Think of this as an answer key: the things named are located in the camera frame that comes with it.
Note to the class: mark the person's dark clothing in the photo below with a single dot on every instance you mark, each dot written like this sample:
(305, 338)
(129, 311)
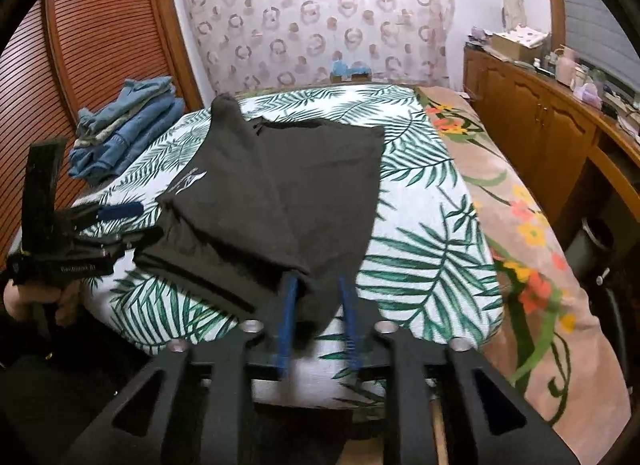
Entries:
(50, 395)

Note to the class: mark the purple container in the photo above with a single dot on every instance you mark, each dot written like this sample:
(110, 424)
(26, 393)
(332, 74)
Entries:
(589, 95)

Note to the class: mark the black pants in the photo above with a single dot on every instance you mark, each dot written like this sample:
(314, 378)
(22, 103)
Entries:
(280, 185)

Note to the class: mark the floral blanket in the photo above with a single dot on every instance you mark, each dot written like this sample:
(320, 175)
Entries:
(525, 255)

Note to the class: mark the blue denim jeans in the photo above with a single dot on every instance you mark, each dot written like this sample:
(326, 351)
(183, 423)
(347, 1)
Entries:
(150, 120)
(107, 160)

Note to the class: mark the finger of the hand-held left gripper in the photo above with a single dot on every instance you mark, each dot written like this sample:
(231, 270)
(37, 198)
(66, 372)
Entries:
(130, 241)
(117, 210)

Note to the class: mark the black chair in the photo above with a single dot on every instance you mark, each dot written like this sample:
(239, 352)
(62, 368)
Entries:
(600, 265)

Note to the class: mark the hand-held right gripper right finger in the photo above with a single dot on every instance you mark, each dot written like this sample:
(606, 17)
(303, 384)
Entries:
(350, 320)

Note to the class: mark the wooden cabinet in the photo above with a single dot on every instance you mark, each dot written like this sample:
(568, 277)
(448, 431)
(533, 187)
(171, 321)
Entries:
(530, 120)

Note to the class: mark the palm leaf bed sheet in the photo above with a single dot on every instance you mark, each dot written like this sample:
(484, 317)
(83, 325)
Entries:
(425, 245)

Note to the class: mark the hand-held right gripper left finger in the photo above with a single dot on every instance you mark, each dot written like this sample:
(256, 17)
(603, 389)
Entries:
(286, 315)

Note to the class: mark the person's left hand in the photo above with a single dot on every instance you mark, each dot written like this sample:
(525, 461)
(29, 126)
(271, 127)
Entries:
(65, 305)

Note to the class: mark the wooden louvered wardrobe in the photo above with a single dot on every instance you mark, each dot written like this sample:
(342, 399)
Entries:
(100, 35)

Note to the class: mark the small blue item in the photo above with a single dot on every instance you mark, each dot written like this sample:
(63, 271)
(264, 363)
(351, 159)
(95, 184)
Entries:
(347, 70)

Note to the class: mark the cardboard box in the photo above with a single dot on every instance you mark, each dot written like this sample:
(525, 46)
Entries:
(517, 47)

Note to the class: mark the circle patterned curtain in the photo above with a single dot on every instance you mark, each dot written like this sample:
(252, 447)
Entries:
(320, 15)

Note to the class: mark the grey-green pants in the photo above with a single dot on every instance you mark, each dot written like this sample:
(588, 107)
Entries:
(107, 131)

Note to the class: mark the grey window blind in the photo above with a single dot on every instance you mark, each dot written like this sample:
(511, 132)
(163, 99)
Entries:
(595, 20)

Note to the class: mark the light blue jeans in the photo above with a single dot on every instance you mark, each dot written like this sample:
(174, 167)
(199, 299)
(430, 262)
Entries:
(135, 92)

